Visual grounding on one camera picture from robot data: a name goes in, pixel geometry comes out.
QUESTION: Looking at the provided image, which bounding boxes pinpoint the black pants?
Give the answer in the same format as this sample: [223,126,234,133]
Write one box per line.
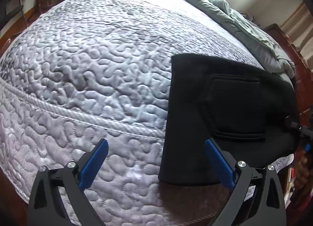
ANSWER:
[158,54,299,186]

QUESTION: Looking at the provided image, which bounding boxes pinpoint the grey quilted mattress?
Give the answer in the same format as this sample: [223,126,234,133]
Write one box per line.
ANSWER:
[1,0,265,225]

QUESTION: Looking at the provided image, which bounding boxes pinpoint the green grey comforter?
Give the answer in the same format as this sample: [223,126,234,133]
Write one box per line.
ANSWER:
[185,0,296,79]

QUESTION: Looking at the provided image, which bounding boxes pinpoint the right hand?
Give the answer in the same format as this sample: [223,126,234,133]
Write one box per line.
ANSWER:
[294,151,310,189]

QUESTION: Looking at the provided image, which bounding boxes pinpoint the red wooden headboard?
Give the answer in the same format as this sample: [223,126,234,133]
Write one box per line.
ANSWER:
[265,22,313,128]

